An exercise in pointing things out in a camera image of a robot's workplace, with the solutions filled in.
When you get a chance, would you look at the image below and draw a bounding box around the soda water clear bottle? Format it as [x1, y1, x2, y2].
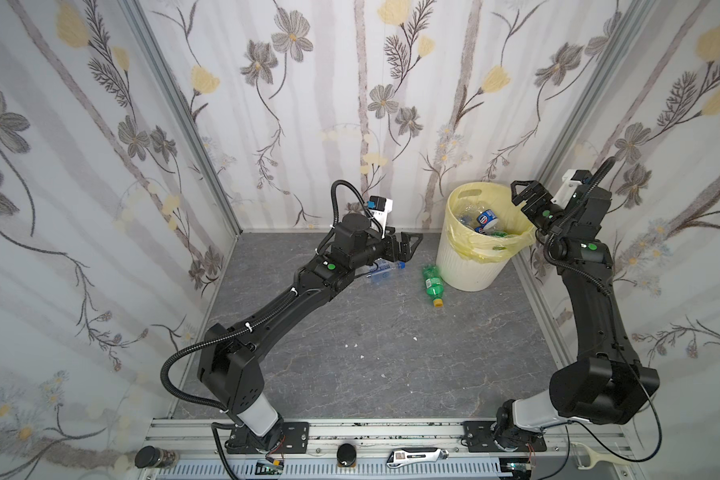
[362, 260, 406, 284]

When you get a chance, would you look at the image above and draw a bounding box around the blue label bottle blue cap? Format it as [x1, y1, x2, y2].
[474, 209, 500, 234]

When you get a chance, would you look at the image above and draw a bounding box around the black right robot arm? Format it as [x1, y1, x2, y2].
[492, 180, 660, 451]

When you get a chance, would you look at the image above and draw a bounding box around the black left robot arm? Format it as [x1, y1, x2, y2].
[160, 213, 423, 452]

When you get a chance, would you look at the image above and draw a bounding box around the yellow plastic bin liner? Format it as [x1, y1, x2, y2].
[437, 182, 536, 264]

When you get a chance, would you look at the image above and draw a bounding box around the white ribbed trash bin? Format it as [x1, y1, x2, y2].
[436, 182, 535, 293]

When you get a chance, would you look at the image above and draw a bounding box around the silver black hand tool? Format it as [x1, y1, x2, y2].
[386, 447, 450, 469]

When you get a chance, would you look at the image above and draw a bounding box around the black round knob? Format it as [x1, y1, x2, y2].
[336, 443, 357, 468]

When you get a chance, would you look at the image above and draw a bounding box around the cream plastic peeler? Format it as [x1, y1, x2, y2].
[571, 442, 630, 471]

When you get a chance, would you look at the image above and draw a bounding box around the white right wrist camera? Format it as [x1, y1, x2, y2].
[552, 169, 592, 209]

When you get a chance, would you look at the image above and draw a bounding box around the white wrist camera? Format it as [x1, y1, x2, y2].
[367, 195, 394, 231]
[552, 169, 592, 209]

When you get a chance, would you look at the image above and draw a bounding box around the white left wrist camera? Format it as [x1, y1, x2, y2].
[367, 195, 394, 231]

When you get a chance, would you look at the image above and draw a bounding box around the white slotted cable duct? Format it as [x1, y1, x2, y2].
[155, 458, 505, 480]

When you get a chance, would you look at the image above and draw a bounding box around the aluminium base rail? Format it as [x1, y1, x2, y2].
[143, 418, 646, 479]

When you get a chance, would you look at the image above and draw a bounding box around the black jar on rail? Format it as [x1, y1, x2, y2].
[134, 445, 178, 469]

